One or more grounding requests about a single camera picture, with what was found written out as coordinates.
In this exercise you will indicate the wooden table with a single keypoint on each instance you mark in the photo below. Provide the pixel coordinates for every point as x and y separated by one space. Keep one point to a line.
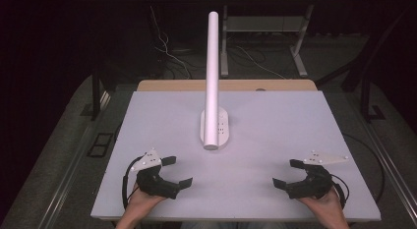
177 85

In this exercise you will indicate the person's left hand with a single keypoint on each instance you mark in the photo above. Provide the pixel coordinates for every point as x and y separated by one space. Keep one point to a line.
141 202

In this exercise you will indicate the grey metal desk frame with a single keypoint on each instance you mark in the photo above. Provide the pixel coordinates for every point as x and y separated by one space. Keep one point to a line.
262 24

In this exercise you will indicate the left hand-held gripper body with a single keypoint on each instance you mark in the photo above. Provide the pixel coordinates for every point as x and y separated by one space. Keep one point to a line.
154 184

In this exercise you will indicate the black metal stand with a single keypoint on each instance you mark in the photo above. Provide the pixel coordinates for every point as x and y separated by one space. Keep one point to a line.
365 98
96 94

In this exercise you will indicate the black floor frame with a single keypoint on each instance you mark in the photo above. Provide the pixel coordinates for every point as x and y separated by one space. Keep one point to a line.
100 145

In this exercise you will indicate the white tube desk lamp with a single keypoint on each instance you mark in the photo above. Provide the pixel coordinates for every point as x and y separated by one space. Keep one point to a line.
212 91

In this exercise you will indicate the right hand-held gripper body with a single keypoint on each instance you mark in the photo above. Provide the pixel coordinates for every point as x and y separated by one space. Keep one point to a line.
316 184

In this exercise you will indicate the person's right hand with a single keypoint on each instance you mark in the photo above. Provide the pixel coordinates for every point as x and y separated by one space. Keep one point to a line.
324 206

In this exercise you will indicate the metal floor rail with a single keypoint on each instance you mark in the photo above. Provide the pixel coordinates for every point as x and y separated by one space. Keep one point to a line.
390 163
65 180

